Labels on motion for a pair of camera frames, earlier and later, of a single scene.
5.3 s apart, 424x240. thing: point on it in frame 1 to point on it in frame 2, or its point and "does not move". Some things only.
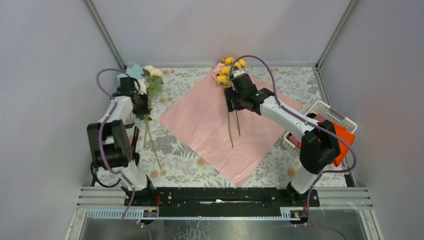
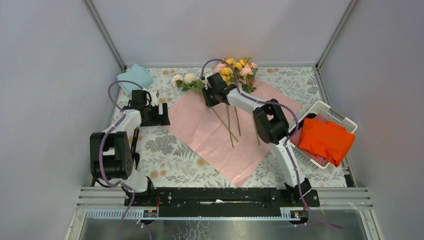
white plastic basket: (322, 111) does not move
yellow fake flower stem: (228, 66) does not move
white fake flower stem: (153, 76) to (189, 81)
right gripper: (228, 94) to (208, 102)
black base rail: (224, 202) does not move
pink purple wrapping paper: (229, 143) does not move
